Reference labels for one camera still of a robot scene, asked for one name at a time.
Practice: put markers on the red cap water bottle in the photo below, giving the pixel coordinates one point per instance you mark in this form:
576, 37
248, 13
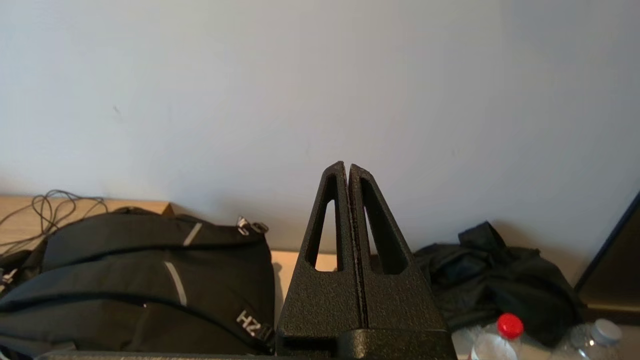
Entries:
502, 337

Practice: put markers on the light wooden desk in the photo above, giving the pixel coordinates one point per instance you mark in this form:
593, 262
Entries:
20, 220

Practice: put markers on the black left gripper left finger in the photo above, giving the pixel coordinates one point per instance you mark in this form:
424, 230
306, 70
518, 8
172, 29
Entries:
320, 310

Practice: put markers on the black cloth bag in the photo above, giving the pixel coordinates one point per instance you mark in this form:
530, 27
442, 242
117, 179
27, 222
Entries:
500, 285

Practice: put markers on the bronze glass panel black frame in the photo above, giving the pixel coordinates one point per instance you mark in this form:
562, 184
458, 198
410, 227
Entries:
617, 270

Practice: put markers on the grey cap clear water bottle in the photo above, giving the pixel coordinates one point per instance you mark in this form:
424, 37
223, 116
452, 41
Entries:
597, 340

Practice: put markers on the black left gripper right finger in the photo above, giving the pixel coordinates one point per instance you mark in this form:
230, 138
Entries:
400, 305

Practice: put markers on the black backpack grey stripes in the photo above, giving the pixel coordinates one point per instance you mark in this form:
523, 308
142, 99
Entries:
140, 285

